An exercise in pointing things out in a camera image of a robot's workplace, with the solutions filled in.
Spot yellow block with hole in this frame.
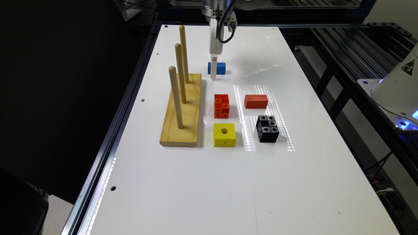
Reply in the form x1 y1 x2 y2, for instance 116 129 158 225
214 123 236 147

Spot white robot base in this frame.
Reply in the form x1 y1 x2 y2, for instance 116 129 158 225
357 46 417 134

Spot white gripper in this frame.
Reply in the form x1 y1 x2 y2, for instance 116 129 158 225
209 12 237 80

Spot middle wooden peg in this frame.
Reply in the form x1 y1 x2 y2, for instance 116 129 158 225
175 43 187 104

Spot wooden peg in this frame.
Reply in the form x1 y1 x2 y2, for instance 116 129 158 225
175 43 187 104
179 25 189 84
169 66 184 129

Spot black interlocking cube block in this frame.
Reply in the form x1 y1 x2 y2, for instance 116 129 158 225
256 115 280 143

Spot rear wooden peg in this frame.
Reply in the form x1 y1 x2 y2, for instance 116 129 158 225
179 25 189 84

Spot narrow blue block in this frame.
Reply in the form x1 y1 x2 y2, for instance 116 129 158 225
208 62 226 74

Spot wooden peg base board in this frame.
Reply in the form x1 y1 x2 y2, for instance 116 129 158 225
159 74 202 147

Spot red interlocking cube block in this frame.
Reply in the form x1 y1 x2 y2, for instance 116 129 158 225
214 94 230 119

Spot red wooden block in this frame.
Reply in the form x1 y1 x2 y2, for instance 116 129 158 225
244 95 268 109

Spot front wooden peg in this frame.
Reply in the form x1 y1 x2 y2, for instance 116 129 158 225
169 66 184 129

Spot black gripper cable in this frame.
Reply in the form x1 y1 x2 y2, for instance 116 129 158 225
216 0 238 44

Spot black aluminium table frame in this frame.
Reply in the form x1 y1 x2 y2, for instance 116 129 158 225
63 1 417 234

